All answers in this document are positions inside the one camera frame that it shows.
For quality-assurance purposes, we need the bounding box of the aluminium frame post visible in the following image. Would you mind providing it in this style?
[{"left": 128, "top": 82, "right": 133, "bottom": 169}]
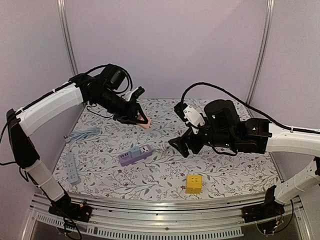
[
  {"left": 246, "top": 0, "right": 275, "bottom": 105},
  {"left": 56, "top": 0, "right": 79, "bottom": 75}
]

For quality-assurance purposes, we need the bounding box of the yellow cube socket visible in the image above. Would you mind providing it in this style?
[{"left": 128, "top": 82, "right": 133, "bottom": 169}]
[{"left": 185, "top": 174, "right": 202, "bottom": 195}]

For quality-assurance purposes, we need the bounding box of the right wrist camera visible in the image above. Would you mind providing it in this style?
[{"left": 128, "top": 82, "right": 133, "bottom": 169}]
[{"left": 173, "top": 102, "right": 206, "bottom": 134}]

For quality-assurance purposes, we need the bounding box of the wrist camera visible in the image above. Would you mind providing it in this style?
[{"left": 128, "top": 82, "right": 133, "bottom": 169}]
[
  {"left": 173, "top": 102, "right": 206, "bottom": 134},
  {"left": 121, "top": 86, "right": 145, "bottom": 102}
]

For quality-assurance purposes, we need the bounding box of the pink plug adapter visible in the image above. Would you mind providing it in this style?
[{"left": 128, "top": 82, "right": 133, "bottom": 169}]
[{"left": 136, "top": 117, "right": 152, "bottom": 129}]

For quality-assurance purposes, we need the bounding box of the blue plug adapter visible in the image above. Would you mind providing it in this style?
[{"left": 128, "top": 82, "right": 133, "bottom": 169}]
[{"left": 130, "top": 146, "right": 141, "bottom": 159}]

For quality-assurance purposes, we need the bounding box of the purple power strip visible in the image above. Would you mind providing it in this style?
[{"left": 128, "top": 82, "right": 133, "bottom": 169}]
[{"left": 118, "top": 144, "right": 153, "bottom": 167}]

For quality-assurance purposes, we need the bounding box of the right aluminium frame post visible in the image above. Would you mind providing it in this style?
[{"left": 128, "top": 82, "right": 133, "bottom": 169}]
[{"left": 246, "top": 0, "right": 275, "bottom": 105}]

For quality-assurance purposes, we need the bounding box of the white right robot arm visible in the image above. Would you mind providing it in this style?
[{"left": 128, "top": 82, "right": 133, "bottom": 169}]
[{"left": 169, "top": 82, "right": 320, "bottom": 218}]

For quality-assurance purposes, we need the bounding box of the floral patterned table mat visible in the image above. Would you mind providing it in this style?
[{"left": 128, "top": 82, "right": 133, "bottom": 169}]
[{"left": 53, "top": 99, "right": 281, "bottom": 201}]

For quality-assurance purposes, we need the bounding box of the left aluminium frame post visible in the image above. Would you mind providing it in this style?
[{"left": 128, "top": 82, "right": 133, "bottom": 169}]
[{"left": 56, "top": 0, "right": 79, "bottom": 75}]

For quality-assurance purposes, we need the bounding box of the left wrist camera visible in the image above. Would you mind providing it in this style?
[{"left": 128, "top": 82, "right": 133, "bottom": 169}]
[{"left": 121, "top": 86, "right": 145, "bottom": 102}]

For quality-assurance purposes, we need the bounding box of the light blue power strip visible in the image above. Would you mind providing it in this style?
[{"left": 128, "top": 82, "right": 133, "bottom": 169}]
[{"left": 65, "top": 153, "right": 81, "bottom": 186}]

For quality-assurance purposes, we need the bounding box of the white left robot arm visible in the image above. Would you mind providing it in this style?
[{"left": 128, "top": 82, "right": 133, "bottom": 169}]
[{"left": 0, "top": 63, "right": 149, "bottom": 217}]

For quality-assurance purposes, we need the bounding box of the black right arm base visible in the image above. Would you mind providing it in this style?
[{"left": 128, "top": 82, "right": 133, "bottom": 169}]
[{"left": 241, "top": 185, "right": 285, "bottom": 223}]

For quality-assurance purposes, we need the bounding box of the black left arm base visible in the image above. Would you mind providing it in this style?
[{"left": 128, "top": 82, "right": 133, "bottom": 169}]
[{"left": 48, "top": 195, "right": 93, "bottom": 223}]

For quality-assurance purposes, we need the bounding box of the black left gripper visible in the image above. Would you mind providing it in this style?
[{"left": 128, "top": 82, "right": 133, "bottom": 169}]
[{"left": 92, "top": 87, "right": 149, "bottom": 126}]

